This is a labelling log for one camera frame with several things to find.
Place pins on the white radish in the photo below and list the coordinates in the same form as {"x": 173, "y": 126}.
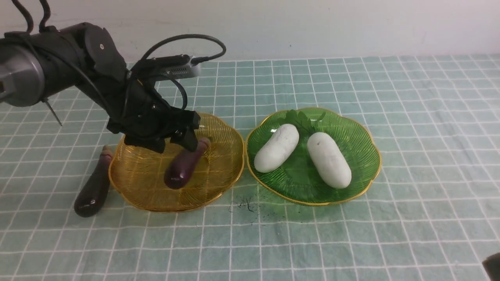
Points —
{"x": 284, "y": 140}
{"x": 329, "y": 161}

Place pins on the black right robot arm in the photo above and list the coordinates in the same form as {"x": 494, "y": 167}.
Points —
{"x": 491, "y": 266}

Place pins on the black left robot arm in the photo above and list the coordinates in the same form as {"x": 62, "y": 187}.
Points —
{"x": 35, "y": 67}

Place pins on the green checkered tablecloth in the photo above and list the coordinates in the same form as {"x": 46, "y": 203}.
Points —
{"x": 432, "y": 214}

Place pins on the amber plastic plate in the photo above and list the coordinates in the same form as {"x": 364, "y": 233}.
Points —
{"x": 137, "y": 174}

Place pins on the green plastic plate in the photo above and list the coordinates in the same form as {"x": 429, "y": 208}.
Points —
{"x": 297, "y": 179}

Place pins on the dark purple eggplant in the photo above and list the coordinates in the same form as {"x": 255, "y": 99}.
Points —
{"x": 181, "y": 169}
{"x": 94, "y": 193}

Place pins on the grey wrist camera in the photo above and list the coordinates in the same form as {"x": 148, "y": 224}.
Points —
{"x": 175, "y": 67}

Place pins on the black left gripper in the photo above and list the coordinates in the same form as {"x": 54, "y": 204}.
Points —
{"x": 146, "y": 119}

